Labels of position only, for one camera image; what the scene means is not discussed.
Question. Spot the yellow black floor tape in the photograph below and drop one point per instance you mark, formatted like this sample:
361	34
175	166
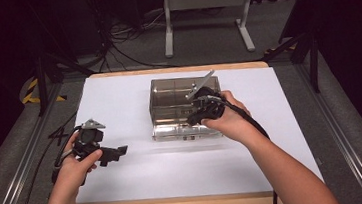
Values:
32	96

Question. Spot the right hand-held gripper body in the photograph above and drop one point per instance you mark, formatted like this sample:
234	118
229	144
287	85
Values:
207	104

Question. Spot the white paper sheet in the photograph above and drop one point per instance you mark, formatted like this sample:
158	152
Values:
162	174

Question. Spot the smoky transparent drawer box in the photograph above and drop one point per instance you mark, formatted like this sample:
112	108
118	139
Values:
172	98

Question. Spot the person's right hand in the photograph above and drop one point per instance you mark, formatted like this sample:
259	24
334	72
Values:
234	122

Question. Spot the black metal stand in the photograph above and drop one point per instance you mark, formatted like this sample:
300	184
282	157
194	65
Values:
52	69
304	46

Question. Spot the metal floor rail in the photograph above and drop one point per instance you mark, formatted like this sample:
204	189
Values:
343	140
18	171

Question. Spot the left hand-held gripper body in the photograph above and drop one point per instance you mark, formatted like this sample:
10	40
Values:
88	139

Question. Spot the person's left hand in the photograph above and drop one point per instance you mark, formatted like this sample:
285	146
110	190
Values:
75	169

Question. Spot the transparent drawer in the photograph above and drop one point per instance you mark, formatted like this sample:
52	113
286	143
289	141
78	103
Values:
171	131

